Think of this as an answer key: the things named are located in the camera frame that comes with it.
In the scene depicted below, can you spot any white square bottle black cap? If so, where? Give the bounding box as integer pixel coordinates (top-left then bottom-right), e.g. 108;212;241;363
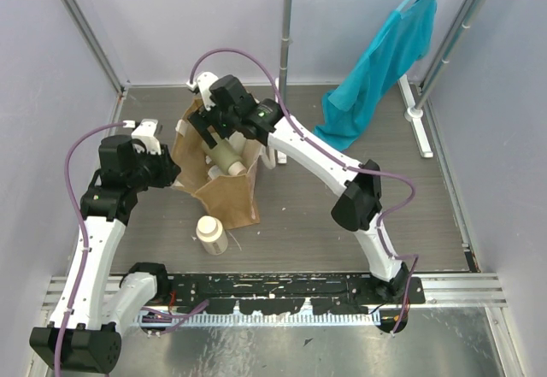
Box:
228;132;247;157

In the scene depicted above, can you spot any yellow-green round bottle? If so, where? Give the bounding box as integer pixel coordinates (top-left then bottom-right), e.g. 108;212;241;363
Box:
201;139;247;176

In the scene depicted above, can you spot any clear amber liquid bottle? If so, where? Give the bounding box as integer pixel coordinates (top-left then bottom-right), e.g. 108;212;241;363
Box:
205;156;223;180

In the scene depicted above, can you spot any brown canvas bag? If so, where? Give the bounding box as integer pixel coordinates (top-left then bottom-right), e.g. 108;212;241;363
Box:
170;97;262;229

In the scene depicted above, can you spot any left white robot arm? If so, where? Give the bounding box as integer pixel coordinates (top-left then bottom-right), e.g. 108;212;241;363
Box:
29;131;180;375

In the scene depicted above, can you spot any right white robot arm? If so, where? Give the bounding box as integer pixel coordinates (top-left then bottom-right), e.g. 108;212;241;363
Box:
188;72;409;303

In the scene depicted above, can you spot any beige round bottle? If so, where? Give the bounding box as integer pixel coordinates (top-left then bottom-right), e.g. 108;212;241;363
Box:
196;215;228;256

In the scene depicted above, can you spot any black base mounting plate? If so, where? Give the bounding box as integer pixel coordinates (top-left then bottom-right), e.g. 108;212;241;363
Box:
146;273;403;315

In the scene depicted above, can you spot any teal hanging shirt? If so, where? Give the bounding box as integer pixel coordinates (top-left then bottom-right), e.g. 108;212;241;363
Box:
314;0;437;151

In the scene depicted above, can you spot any metal clothes rack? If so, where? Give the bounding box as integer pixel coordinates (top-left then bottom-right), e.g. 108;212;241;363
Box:
277;0;486;159

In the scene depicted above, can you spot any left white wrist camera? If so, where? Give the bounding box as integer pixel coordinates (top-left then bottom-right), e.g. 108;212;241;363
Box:
122;119;162;156

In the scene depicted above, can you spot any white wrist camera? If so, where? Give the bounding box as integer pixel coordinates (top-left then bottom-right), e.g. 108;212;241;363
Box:
186;71;219;111
122;119;162;156

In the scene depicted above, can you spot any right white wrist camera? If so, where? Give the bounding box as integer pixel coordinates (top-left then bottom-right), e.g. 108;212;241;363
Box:
186;71;219;111

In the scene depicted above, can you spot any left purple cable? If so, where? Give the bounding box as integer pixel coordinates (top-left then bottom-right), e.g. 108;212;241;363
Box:
63;121;210;377

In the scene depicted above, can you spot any purple cable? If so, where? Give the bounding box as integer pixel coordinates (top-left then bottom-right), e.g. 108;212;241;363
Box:
63;121;210;377
187;48;422;335

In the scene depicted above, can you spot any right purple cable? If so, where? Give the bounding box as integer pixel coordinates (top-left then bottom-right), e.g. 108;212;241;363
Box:
187;48;422;335

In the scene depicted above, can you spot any aluminium frame post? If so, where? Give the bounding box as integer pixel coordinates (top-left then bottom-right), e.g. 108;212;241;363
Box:
61;0;125;94

